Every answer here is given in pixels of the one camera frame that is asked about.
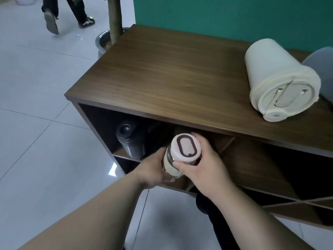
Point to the person's right hand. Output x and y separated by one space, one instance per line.
205 171

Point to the person's left hand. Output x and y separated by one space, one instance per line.
151 171

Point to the person's left thumb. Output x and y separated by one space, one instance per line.
160 154

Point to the person's right thumb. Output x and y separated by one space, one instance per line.
180 165

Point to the cream bottle with brown-ringed lid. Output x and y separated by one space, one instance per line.
186 147

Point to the person's right forearm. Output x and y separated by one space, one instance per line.
257 221

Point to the person's left forearm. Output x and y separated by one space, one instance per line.
85 218

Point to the black insulated bottle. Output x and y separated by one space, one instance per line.
131 143

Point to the person's black trouser leg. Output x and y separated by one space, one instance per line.
216 226

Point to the dark wooden shelf cabinet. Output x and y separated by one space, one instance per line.
169 80

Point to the silver metal plant pot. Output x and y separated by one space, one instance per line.
102 42

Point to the large cream lidded cup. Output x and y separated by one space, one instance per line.
270 72

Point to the brown tree trunk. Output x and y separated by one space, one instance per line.
115 20

